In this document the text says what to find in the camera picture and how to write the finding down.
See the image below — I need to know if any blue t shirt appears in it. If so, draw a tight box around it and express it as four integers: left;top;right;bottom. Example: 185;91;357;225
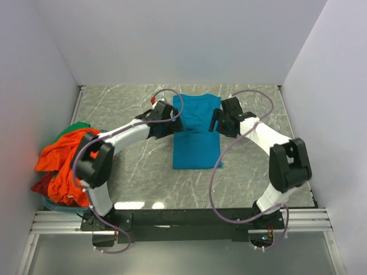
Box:
172;94;221;170

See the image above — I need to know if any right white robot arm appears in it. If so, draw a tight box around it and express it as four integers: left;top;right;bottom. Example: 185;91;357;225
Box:
209;97;312;229

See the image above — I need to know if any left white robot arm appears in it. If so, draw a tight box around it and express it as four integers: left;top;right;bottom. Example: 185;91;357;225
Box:
71;100;184;230

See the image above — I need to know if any green t shirt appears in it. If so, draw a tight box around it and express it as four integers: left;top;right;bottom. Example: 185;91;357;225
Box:
54;121;91;142

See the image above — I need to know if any orange t shirt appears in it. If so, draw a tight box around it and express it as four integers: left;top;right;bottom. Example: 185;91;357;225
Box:
35;127;101;207

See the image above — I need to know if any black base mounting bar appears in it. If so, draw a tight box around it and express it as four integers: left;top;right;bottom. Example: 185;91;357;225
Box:
80;209;284;247

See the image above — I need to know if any clear blue plastic basket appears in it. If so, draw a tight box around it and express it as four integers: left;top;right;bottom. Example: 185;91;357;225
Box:
40;195;89;214

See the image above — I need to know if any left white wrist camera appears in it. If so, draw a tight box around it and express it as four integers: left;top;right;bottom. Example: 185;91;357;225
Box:
150;97;166;105

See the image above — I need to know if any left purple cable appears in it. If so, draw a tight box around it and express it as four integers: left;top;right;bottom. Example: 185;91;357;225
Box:
70;89;184;254

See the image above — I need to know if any purple cable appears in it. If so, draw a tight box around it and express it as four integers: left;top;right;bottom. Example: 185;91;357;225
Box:
209;89;289;252
70;89;184;254

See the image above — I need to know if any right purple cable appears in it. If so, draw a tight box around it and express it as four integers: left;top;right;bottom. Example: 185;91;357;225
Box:
209;89;289;252

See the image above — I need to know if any aluminium frame rail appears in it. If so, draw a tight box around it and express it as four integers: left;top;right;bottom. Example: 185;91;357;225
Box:
16;208;347;274

